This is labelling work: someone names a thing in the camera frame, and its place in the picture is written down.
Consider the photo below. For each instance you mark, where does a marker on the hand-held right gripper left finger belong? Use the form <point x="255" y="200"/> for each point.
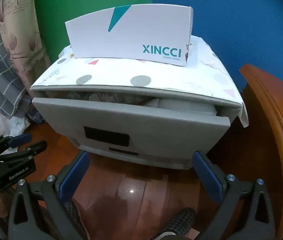
<point x="74" y="175"/>

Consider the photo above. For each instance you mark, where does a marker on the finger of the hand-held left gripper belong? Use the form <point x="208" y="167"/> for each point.
<point x="22" y="138"/>
<point x="35" y="147"/>

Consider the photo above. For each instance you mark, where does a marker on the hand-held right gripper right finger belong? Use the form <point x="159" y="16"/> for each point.
<point x="207" y="177"/>

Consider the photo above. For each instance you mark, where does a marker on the pile of clothes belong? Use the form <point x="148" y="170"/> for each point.
<point x="161" y="105"/>

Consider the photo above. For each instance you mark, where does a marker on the white box with teal print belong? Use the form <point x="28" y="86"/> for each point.
<point x="131" y="35"/>

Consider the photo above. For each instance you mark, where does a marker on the white plastic bag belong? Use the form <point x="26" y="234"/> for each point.
<point x="6" y="125"/>

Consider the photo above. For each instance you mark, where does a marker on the grey plaid cloth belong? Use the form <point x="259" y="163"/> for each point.
<point x="1" y="80"/>

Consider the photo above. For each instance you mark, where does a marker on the green foam mat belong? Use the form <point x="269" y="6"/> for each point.
<point x="81" y="0"/>

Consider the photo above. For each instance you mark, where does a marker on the blue foam mat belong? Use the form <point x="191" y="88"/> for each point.
<point x="231" y="17"/>

